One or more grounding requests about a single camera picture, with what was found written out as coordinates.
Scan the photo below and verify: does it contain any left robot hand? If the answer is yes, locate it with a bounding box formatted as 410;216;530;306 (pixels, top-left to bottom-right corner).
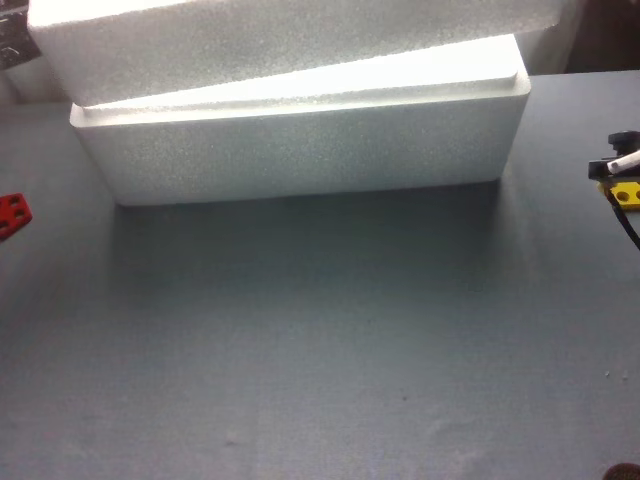
0;10;42;72

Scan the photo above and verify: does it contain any white styrofoam lid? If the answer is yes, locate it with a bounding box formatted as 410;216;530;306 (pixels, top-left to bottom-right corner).
27;0;564;109

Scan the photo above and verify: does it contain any white styrofoam box base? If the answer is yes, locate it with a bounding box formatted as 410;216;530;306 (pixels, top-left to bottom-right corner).
68;33;531;207

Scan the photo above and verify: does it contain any red pentagon block with holes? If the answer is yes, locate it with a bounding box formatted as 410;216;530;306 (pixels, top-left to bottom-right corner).
0;193;34;241

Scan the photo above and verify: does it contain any grey table cloth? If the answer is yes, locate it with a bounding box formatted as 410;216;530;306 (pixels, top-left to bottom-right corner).
0;69;640;480

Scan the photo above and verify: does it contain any yellow pentagon block with holes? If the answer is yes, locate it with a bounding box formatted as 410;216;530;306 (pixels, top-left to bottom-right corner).
597;182;640;214

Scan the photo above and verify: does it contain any dark brown round disc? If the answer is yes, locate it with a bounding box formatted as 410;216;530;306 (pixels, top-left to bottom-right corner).
604;462;640;480

